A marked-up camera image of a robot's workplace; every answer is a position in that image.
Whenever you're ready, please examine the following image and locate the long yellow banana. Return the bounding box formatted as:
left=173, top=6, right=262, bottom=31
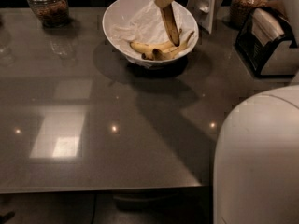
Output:
left=160, top=4, right=180, bottom=47

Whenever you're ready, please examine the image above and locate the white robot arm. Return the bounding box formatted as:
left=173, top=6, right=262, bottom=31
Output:
left=213, top=85, right=299, bottom=224

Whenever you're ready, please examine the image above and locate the white paper bowl liner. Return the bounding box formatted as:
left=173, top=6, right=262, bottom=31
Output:
left=109, top=0, right=192, bottom=67

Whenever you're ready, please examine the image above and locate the white ceramic bowl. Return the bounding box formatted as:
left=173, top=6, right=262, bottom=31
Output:
left=102, top=0, right=200, bottom=69

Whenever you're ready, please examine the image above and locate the middle yellow banana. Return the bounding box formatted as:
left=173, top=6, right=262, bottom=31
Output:
left=129, top=40, right=174, bottom=53

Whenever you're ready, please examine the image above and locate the front yellow banana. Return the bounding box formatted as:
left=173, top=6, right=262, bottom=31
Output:
left=141, top=32, right=194, bottom=61

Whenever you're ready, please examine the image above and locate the right glass jar with cereal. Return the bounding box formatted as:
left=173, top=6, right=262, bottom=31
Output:
left=230, top=0, right=268, bottom=29

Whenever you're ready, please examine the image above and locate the glass jar with cereal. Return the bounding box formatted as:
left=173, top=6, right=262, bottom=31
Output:
left=230, top=0, right=268, bottom=29
left=27, top=0, right=69, bottom=28

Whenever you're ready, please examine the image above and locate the brown paper bag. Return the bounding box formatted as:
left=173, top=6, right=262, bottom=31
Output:
left=266, top=0, right=284, bottom=10

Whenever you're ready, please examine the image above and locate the left glass jar with cereal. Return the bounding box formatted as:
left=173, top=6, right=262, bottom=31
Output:
left=27, top=0, right=69, bottom=28

